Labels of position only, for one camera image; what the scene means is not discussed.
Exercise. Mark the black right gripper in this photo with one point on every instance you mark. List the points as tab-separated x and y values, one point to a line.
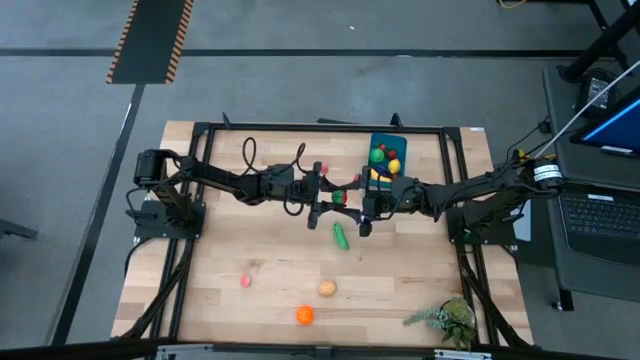
380	200

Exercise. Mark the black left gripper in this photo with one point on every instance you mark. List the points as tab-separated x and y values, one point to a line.
295	187

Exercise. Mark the red green toy watermelon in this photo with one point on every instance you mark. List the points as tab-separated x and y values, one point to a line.
339	197

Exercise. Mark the yellow toy banana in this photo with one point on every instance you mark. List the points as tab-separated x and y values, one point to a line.
379	176

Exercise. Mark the purple toy eggplant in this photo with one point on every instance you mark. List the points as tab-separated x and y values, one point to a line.
383	169

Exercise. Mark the green toy bell pepper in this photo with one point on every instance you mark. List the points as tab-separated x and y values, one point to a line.
377	155

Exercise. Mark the yellow toy lemon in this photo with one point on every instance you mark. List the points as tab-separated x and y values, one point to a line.
394	166

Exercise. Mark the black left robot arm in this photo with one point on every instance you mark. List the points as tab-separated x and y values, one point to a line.
220	180

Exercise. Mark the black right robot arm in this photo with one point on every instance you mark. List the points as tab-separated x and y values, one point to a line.
475	192

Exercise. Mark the teal plastic tupperware container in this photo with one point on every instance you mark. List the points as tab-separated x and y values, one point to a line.
400	142

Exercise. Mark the tan toy potato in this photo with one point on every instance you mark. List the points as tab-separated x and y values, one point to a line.
327	288

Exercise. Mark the pink toy peach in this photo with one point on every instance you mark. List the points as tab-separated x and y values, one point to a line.
245	281

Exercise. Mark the orange toy orange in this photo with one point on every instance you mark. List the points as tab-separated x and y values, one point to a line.
305	315

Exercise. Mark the artificial green plant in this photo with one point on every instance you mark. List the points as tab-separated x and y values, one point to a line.
452	320

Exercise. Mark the white paper sheet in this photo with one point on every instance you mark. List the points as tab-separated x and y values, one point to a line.
522	230

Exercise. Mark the black orange striped floor mat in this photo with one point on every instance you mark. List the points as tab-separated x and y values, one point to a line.
150	40

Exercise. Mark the black laptop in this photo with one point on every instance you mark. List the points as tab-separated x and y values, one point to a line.
600	220

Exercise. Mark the black power adapter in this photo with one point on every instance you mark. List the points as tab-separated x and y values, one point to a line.
595	92

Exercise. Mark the monitor with blue screen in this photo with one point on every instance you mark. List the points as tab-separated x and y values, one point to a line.
620	127

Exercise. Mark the black stand legs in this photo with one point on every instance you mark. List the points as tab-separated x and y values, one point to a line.
600	45

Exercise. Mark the black horizontal beam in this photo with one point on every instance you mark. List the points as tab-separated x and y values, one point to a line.
75	350

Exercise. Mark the grey furniture leg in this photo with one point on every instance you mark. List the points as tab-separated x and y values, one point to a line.
15	229

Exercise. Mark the black metal table frame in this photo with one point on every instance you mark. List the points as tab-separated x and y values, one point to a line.
325	127

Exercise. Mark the silver metal bracket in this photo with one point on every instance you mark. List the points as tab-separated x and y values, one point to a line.
462	355
185	352

